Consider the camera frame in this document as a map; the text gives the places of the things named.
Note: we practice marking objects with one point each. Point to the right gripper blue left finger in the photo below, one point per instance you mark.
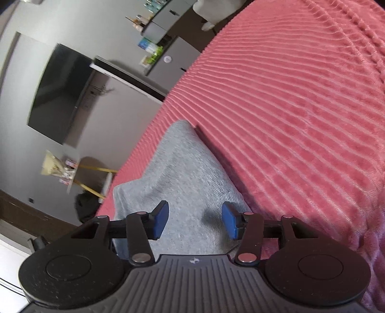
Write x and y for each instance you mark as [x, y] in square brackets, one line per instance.
[142, 227]

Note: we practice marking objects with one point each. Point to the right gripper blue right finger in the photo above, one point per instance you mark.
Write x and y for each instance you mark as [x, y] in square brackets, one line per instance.
[248, 228]

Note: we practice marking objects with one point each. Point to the grey sweatpants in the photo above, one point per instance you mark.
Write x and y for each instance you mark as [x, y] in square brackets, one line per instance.
[185, 173]

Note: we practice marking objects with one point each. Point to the black bag on floor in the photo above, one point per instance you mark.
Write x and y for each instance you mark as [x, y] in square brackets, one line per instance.
[86, 205]

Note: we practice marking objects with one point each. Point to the gold leg side table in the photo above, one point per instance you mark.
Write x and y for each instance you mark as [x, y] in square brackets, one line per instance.
[94, 177]

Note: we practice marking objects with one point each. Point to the yellow wrapped flower bouquet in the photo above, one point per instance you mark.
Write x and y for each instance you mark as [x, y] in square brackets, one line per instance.
[65, 170]

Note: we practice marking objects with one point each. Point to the pink ribbed bed blanket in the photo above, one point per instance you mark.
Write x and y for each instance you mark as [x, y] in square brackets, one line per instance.
[290, 98]

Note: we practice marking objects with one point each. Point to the grey bedside cabinet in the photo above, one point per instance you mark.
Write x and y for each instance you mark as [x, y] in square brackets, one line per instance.
[172, 64]

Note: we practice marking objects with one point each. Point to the white shell chair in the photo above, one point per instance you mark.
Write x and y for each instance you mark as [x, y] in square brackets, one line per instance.
[214, 11]

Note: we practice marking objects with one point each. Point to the black wall television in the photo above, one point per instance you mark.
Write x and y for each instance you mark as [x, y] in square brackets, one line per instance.
[61, 88]

